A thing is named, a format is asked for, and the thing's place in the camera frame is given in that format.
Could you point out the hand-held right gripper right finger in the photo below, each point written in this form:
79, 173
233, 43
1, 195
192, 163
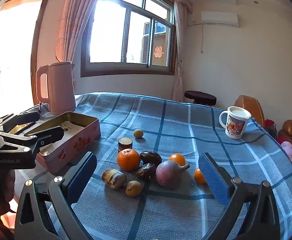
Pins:
214, 180

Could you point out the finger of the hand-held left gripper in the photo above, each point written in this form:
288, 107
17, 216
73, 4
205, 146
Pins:
28, 117
49, 133

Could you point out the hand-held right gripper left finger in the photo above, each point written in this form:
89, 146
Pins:
82, 177

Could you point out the orange kumquat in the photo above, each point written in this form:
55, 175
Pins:
199, 176
177, 159

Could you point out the pink tin box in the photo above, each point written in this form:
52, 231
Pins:
73, 145

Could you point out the purple passion fruit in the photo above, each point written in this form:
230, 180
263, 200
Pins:
169, 174

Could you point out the mandarin orange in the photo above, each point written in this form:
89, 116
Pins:
128, 159

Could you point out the yellow-brown longan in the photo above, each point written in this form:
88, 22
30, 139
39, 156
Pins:
133, 188
138, 133

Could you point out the dark brown date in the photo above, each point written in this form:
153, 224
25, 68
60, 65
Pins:
151, 157
146, 171

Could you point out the pink electric kettle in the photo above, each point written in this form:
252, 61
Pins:
60, 90

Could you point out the blue plaid tablecloth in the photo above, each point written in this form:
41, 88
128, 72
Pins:
186, 135

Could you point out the white printed mug with lid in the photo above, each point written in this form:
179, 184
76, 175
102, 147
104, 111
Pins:
236, 125

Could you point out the red cloth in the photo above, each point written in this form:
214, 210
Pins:
270, 127

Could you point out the pink floral cushion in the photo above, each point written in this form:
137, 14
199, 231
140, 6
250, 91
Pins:
291, 155

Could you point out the brown leather armchair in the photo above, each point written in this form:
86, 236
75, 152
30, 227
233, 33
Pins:
251, 107

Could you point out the round black stool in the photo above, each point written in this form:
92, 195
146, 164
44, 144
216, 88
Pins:
201, 97

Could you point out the brown leather sofa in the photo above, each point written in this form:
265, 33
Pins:
289, 127

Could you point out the pink patterned curtain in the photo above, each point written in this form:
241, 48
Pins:
70, 17

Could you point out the sliding glass window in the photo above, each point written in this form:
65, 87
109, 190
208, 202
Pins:
108, 35

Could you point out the pale pink curtain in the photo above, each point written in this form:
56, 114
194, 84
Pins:
179, 55

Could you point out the red paper window decal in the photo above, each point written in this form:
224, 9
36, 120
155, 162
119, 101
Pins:
158, 52

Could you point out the white air conditioner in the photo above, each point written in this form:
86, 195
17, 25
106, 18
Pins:
219, 18

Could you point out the wooden door frame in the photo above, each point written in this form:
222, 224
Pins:
39, 30

